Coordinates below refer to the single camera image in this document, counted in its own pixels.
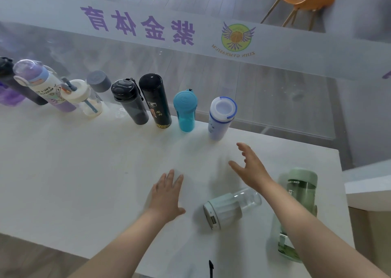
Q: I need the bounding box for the person's left hand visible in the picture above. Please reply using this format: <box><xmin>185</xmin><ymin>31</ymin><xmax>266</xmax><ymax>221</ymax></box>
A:
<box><xmin>147</xmin><ymin>169</ymin><xmax>186</xmax><ymax>225</ymax></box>

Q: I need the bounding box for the person's right hand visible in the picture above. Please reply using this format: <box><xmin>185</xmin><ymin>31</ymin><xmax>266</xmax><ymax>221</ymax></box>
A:
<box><xmin>228</xmin><ymin>142</ymin><xmax>274</xmax><ymax>193</ymax></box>

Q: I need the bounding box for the clear bottle with beige lid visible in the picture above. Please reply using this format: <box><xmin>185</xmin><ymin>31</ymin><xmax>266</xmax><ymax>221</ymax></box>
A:
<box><xmin>203</xmin><ymin>187</ymin><xmax>263</xmax><ymax>231</ymax></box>

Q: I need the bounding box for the green Xingzi bottle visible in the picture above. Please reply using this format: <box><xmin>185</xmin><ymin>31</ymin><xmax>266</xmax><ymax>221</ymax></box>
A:
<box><xmin>277</xmin><ymin>168</ymin><xmax>318</xmax><ymax>263</ymax></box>

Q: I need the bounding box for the lavender bottle with white lid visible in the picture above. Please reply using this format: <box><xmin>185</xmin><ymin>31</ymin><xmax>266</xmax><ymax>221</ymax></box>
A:
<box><xmin>208</xmin><ymin>96</ymin><xmax>238</xmax><ymax>141</ymax></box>

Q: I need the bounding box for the teal plastic bottle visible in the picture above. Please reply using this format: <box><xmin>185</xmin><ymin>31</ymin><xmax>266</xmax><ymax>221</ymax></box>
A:
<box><xmin>173</xmin><ymin>89</ymin><xmax>198</xmax><ymax>133</ymax></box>

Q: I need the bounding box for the tall black thermos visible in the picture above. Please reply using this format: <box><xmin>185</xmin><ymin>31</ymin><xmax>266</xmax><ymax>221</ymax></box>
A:
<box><xmin>138</xmin><ymin>73</ymin><xmax>173</xmax><ymax>129</ymax></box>

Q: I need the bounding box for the black bottle with strap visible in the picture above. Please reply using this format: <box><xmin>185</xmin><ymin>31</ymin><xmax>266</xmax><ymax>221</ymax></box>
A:
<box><xmin>111</xmin><ymin>78</ymin><xmax>149</xmax><ymax>125</ymax></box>

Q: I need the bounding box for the clear cup with cream lid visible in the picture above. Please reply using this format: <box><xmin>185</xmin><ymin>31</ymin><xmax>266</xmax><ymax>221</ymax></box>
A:
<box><xmin>60</xmin><ymin>77</ymin><xmax>103</xmax><ymax>118</ymax></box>

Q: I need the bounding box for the clear bottle with grey cap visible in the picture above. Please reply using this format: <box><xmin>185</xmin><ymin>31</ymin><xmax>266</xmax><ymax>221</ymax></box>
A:
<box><xmin>86</xmin><ymin>70</ymin><xmax>128</xmax><ymax>119</ymax></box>

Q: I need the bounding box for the purple-lid printed white bottle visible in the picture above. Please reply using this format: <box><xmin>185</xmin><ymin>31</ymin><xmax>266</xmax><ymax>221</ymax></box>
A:
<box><xmin>13</xmin><ymin>59</ymin><xmax>77</xmax><ymax>113</ymax></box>

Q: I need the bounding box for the purple bear-shaped kids bottle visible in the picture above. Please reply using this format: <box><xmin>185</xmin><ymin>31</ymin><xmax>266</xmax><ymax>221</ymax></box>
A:
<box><xmin>0</xmin><ymin>82</ymin><xmax>26</xmax><ymax>107</ymax></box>

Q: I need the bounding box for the dark grey flip-top bottle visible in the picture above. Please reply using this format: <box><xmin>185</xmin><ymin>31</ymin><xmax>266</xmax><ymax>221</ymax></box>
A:
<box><xmin>0</xmin><ymin>57</ymin><xmax>48</xmax><ymax>106</ymax></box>

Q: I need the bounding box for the person's left forearm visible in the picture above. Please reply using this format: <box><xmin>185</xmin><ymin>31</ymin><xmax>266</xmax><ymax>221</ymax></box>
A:
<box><xmin>68</xmin><ymin>209</ymin><xmax>175</xmax><ymax>278</ymax></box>

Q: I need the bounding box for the person's right forearm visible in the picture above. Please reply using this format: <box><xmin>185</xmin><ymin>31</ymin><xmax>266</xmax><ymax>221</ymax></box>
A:
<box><xmin>258</xmin><ymin>180</ymin><xmax>390</xmax><ymax>278</ymax></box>

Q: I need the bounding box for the white table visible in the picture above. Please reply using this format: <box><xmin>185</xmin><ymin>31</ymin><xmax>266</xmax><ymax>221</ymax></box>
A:
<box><xmin>0</xmin><ymin>99</ymin><xmax>356</xmax><ymax>278</ymax></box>

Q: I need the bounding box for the white ledge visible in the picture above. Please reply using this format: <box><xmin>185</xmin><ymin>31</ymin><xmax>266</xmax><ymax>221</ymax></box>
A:
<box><xmin>342</xmin><ymin>160</ymin><xmax>391</xmax><ymax>212</ymax></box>

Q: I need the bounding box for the frosted band with purple print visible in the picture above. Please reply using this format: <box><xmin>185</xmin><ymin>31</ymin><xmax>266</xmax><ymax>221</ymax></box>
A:
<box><xmin>0</xmin><ymin>0</ymin><xmax>391</xmax><ymax>81</ymax></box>

